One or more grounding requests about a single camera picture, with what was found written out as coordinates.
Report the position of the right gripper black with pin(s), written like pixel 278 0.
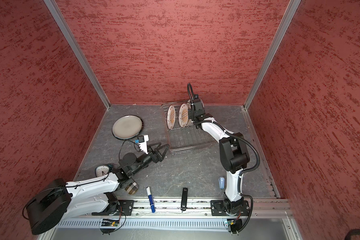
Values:
pixel 191 113

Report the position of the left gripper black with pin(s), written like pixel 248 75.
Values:
pixel 155 158

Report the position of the orange striped front plate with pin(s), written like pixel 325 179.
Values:
pixel 171 117

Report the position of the orange striped plate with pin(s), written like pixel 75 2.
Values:
pixel 184 120
pixel 171 117

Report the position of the plain cream white plate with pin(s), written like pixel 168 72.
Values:
pixel 127 127

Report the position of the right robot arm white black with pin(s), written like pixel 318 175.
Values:
pixel 237 155

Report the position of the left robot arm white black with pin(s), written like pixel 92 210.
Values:
pixel 62 200

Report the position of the blue white marker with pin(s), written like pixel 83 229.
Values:
pixel 151 200

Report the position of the plaid glasses case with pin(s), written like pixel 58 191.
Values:
pixel 131 187

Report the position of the black remote stick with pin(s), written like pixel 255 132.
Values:
pixel 184 199

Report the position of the green alarm clock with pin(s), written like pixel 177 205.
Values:
pixel 103 170

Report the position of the light blue small bottle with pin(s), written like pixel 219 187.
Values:
pixel 221 183

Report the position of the wire dish rack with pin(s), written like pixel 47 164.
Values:
pixel 187 139

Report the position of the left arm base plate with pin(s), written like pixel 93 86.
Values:
pixel 123 207

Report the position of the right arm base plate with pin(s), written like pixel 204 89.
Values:
pixel 227 208

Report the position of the left circuit board with wires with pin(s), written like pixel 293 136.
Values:
pixel 109 226

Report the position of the circuit board with wires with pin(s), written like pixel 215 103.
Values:
pixel 233 226
pixel 109 226

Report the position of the right circuit board with wires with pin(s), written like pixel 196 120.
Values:
pixel 233 226

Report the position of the aluminium front rail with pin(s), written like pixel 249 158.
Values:
pixel 201 208

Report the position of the left corner aluminium post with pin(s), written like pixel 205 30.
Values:
pixel 69 36

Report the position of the corner aluminium post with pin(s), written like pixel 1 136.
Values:
pixel 69 36
pixel 278 37

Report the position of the right corner aluminium post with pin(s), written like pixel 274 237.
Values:
pixel 278 37

